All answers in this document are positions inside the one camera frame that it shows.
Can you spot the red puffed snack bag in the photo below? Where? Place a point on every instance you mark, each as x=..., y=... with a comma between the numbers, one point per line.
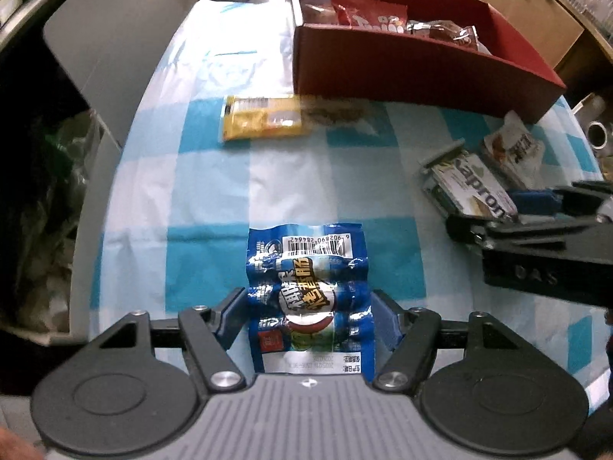
x=368, y=14

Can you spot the brown cardboard box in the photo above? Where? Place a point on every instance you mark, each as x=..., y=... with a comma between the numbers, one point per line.
x=531, y=19

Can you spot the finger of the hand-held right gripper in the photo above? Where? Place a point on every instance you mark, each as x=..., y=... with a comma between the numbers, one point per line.
x=531, y=201
x=507, y=232

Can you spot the red cardboard box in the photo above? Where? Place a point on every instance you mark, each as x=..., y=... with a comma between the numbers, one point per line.
x=407, y=72

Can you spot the green white wafer packet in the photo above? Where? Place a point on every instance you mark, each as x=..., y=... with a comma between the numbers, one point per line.
x=474, y=187

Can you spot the person's left hand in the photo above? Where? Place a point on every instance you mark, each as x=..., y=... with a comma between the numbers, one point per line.
x=14, y=445

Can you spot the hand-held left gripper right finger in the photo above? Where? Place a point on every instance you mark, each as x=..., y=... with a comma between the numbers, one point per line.
x=383, y=318

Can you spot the white trash bin with bag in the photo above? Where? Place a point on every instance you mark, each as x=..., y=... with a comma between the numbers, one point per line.
x=52, y=230

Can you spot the white brown snack packet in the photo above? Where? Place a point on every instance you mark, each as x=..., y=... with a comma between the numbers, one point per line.
x=517, y=148

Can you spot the blue white checkered tablecloth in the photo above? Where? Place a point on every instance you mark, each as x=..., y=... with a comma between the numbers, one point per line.
x=335, y=187

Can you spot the silver foil meat packet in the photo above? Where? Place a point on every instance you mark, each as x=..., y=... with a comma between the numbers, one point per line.
x=445, y=31

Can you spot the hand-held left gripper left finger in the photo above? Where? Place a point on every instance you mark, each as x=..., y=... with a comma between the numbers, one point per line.
x=234, y=314

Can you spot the metal cylinder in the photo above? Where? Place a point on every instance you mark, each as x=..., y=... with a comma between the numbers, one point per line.
x=598, y=135

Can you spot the yellow clear snack bar packet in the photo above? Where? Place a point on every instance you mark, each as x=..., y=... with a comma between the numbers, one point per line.
x=258, y=117

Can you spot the blue sausage packet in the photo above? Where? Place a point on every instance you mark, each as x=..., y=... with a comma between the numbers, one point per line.
x=306, y=297

